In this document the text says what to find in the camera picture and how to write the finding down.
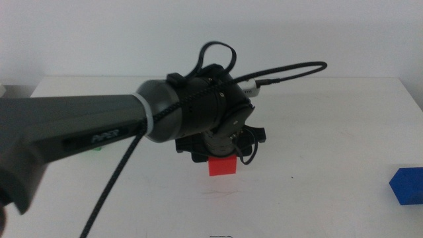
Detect red cube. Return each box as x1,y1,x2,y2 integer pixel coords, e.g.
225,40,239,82
208,154,238,177

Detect blue cube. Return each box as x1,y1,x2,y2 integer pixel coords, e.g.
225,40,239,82
389,167,423,206

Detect white zip tie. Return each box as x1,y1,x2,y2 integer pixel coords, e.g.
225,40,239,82
132,92,155,136

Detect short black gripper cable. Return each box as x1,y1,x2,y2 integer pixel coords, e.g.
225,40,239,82
232,127,259,166

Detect black braided cable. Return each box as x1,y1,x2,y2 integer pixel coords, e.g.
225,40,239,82
78,61,328,238

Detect thin black looped cable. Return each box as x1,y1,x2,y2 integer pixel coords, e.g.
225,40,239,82
186,40,238,82

